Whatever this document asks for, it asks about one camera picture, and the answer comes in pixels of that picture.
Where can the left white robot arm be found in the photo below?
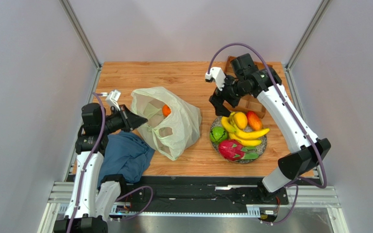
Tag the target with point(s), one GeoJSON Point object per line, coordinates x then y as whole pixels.
{"type": "Point", "coordinates": [91, 202]}

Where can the blue cloth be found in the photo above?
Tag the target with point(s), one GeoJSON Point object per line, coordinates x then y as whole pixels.
{"type": "Point", "coordinates": [126, 154]}

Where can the brown wooden divider tray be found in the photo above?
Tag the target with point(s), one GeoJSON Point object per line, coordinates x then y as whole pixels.
{"type": "Point", "coordinates": [247, 103]}

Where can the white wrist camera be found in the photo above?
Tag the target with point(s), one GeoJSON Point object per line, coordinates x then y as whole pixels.
{"type": "Point", "coordinates": [112, 99]}
{"type": "Point", "coordinates": [216, 75]}

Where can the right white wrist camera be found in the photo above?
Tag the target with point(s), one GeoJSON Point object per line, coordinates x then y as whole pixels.
{"type": "Point", "coordinates": [216, 75]}

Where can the fake red dragon fruit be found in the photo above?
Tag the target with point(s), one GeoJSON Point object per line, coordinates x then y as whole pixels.
{"type": "Point", "coordinates": [233, 150]}

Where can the translucent yellowish plastic bag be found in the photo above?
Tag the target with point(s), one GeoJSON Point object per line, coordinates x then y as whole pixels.
{"type": "Point", "coordinates": [172, 135]}

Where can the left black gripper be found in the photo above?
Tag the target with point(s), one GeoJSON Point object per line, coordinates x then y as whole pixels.
{"type": "Point", "coordinates": [129, 120]}

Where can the fake orange fruit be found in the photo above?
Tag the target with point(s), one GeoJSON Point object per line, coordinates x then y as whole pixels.
{"type": "Point", "coordinates": [166, 111]}

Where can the fake orange mango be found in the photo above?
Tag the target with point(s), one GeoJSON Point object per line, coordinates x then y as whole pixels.
{"type": "Point", "coordinates": [254, 121]}

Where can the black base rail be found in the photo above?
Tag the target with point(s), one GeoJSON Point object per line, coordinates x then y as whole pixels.
{"type": "Point", "coordinates": [198, 196]}

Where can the speckled ceramic plate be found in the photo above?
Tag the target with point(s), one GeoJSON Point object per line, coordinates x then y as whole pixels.
{"type": "Point", "coordinates": [260, 149]}

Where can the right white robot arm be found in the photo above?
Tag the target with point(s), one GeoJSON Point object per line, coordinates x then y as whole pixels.
{"type": "Point", "coordinates": [307, 150]}

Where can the fake green watermelon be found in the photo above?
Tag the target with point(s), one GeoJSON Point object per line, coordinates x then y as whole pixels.
{"type": "Point", "coordinates": [218, 134]}

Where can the fake yellow lemon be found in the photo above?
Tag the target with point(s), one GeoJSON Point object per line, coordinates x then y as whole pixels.
{"type": "Point", "coordinates": [240, 119]}

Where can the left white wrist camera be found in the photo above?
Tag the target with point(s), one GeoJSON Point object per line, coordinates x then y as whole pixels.
{"type": "Point", "coordinates": [112, 99]}

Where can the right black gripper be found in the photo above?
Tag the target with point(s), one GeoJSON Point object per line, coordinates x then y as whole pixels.
{"type": "Point", "coordinates": [224, 94]}

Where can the fake yellow banana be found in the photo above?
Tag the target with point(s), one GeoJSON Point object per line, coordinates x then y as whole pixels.
{"type": "Point", "coordinates": [247, 137]}

